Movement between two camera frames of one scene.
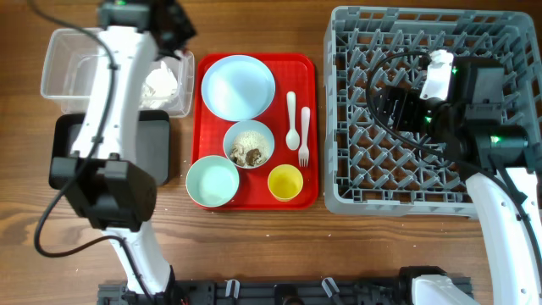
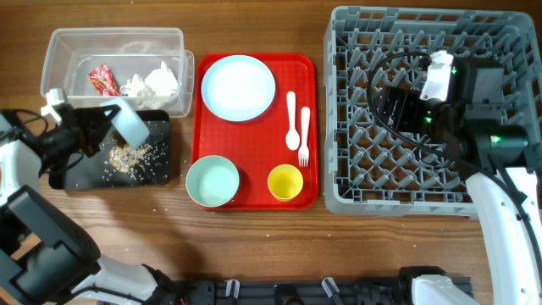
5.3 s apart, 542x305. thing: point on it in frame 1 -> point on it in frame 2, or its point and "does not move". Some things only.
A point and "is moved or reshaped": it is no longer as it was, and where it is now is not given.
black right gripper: [408, 98] does not move
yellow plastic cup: [284, 182] does not move
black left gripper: [187, 27] -> [82, 121]
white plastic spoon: [292, 136] does not move
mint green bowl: [212, 181] does not move
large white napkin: [160, 84] does not move
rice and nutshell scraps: [249, 149] -> [143, 163]
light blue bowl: [248, 144] is moved or reshaped
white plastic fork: [303, 152] does not move
